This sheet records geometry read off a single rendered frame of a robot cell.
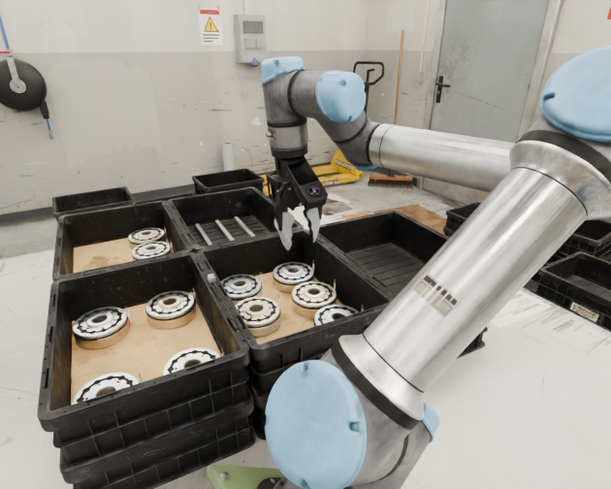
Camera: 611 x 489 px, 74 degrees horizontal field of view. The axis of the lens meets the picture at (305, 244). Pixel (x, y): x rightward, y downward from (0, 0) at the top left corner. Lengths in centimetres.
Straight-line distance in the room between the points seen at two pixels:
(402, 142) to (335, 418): 45
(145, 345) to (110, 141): 332
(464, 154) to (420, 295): 29
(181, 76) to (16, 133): 143
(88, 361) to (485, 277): 73
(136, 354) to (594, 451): 88
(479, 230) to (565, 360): 77
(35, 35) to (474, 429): 383
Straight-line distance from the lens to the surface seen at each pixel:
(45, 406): 69
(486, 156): 64
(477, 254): 42
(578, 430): 101
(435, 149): 67
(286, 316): 91
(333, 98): 65
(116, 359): 88
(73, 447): 73
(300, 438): 42
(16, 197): 419
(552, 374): 111
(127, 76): 406
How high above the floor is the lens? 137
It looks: 26 degrees down
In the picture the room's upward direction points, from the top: straight up
